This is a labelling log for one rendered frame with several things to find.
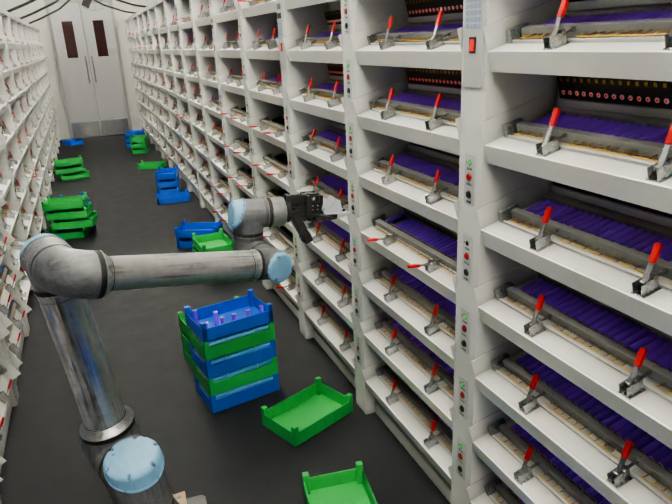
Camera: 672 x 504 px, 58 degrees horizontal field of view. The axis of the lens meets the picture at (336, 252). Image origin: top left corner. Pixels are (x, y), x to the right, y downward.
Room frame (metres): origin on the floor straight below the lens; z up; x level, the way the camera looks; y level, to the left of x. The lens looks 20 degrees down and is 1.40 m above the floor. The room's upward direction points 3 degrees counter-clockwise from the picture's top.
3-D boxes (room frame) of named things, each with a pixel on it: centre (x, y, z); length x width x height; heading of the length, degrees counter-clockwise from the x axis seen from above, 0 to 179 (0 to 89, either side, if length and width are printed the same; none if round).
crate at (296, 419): (2.00, 0.14, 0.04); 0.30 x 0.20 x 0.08; 133
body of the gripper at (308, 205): (1.81, 0.10, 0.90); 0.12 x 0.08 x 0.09; 111
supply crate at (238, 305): (2.22, 0.45, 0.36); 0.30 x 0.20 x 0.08; 121
